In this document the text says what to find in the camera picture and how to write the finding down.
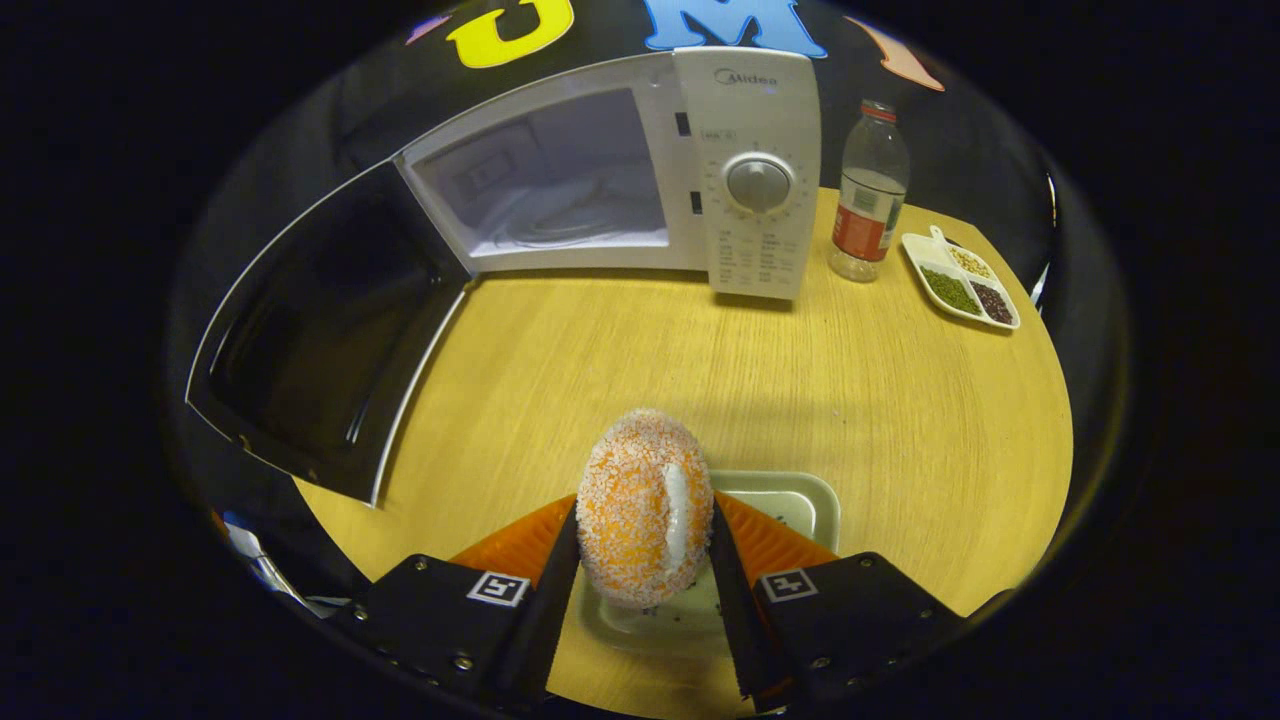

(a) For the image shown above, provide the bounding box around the white microwave oven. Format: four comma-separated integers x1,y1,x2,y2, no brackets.
185,45,824,507

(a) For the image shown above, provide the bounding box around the clear plastic bottle red label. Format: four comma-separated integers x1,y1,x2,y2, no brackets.
828,98,912,284

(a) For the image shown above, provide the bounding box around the green beans heap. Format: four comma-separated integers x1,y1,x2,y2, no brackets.
920,265,983,316

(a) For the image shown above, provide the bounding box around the dark red beans heap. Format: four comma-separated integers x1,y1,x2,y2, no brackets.
970,282,1014,325

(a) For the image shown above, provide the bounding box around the white divided dish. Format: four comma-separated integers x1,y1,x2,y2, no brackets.
900,225,1023,332

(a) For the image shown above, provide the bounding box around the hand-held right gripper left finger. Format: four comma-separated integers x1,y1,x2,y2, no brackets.
325,493,583,713

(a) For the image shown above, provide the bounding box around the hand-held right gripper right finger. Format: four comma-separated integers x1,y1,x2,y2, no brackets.
706,490,969,713

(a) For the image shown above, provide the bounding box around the orange sugared doughnut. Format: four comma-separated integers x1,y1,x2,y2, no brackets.
576,407,715,611

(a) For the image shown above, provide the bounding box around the pale square plate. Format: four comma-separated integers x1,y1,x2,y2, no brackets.
575,468,843,661

